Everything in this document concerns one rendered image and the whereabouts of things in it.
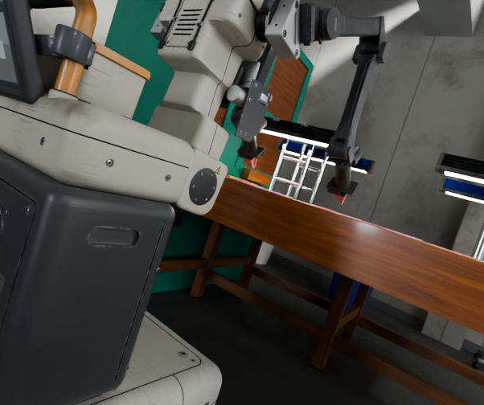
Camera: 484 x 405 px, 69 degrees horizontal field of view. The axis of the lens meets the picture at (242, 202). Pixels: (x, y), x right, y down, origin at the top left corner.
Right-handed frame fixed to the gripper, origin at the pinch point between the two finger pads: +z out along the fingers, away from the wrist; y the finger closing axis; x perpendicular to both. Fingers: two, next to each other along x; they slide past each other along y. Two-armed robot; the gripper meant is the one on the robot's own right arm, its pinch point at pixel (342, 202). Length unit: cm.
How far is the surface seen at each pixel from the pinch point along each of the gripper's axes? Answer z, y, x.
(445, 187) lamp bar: 34, -29, -62
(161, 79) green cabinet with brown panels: -35, 92, -8
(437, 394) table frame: 73, -54, 22
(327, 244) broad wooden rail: -3.5, -5.1, 24.0
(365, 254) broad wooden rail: -4.5, -17.7, 23.0
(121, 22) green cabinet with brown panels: -52, 134, -28
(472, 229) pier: 150, -53, -153
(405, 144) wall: 126, 23, -216
